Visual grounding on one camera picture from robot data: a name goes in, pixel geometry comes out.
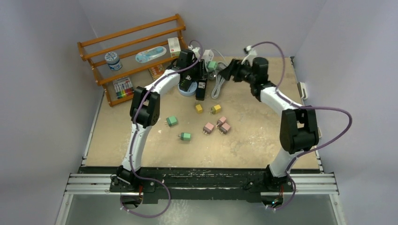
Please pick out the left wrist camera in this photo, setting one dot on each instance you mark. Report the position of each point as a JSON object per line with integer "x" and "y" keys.
{"x": 196, "y": 50}

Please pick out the white power strip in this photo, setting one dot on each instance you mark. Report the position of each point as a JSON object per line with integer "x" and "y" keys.
{"x": 208, "y": 56}

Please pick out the upper white wall clip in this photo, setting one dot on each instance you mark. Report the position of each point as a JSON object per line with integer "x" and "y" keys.
{"x": 302, "y": 90}

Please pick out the white red box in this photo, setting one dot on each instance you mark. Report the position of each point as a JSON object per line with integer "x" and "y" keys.
{"x": 174, "y": 46}

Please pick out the green USB charger plug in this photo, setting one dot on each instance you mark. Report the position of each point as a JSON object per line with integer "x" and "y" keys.
{"x": 171, "y": 121}

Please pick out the wooden shelf rack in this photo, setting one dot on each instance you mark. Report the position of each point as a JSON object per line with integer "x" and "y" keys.
{"x": 127, "y": 44}

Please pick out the white blue round jar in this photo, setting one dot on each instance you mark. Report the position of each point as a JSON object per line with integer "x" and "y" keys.
{"x": 113, "y": 61}

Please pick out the blue toothbrush package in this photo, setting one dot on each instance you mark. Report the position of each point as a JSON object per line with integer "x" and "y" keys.
{"x": 150, "y": 54}

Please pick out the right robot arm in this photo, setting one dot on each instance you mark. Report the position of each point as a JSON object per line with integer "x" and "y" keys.
{"x": 298, "y": 128}

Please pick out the pink USB charger plug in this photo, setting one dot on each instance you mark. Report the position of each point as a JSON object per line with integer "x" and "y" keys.
{"x": 208, "y": 128}

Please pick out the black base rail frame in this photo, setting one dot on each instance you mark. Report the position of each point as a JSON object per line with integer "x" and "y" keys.
{"x": 162, "y": 183}

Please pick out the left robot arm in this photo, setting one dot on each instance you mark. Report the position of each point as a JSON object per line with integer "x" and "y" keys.
{"x": 145, "y": 112}

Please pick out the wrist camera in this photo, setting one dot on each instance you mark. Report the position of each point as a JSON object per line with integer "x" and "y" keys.
{"x": 196, "y": 50}
{"x": 250, "y": 55}

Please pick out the round light blue power socket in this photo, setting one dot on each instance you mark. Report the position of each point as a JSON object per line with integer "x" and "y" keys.
{"x": 187, "y": 93}

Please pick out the long black power strip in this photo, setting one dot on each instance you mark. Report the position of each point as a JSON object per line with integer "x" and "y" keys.
{"x": 185, "y": 82}

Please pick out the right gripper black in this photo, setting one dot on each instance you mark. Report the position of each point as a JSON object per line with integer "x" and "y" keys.
{"x": 233, "y": 70}

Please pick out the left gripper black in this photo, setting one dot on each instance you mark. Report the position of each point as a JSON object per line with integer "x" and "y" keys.
{"x": 202, "y": 74}

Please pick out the coloured marker pack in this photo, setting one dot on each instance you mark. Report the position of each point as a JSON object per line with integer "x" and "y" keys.
{"x": 123, "y": 87}

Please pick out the yellow USB charger plug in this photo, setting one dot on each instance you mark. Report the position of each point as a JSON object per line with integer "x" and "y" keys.
{"x": 198, "y": 108}

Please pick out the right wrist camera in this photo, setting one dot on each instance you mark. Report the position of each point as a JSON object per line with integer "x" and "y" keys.
{"x": 250, "y": 55}

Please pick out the orange snack packet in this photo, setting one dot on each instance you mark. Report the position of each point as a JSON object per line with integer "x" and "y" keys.
{"x": 156, "y": 71}

